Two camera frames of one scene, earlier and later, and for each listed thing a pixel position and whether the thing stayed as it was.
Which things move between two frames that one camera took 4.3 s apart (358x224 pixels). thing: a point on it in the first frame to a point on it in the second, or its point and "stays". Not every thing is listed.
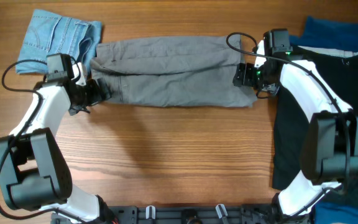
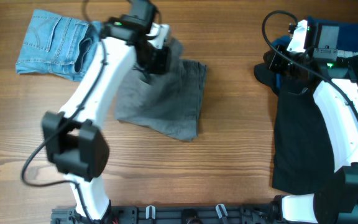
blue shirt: (336, 35) stays
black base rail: (186, 214) stays
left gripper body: (90, 94) to (151, 58)
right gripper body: (257, 77) to (278, 65)
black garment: (353, 74) stays
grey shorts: (173, 71) to (167, 104)
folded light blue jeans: (48, 33) stays
